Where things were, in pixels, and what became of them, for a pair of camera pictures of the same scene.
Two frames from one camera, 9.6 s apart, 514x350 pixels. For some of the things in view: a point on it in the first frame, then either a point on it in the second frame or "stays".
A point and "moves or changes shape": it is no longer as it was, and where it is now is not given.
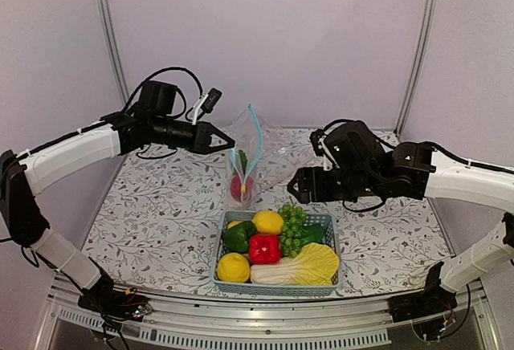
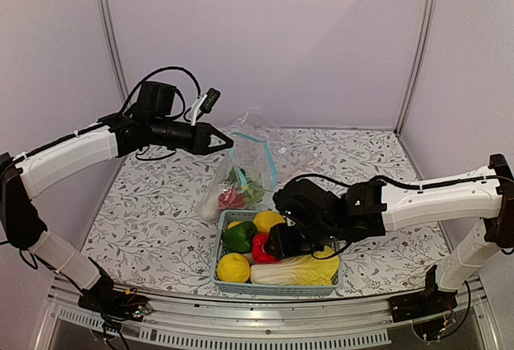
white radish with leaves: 242,185 -> 226,178
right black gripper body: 353,185 -> 305,243
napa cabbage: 317,264 stays
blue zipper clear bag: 245,158 moves or changes shape
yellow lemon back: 268,222 stays
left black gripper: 204,130 stays
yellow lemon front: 233,268 stays
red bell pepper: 264,249 stays
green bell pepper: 236,238 stays
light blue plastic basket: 222,286 stays
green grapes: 294,228 moves or changes shape
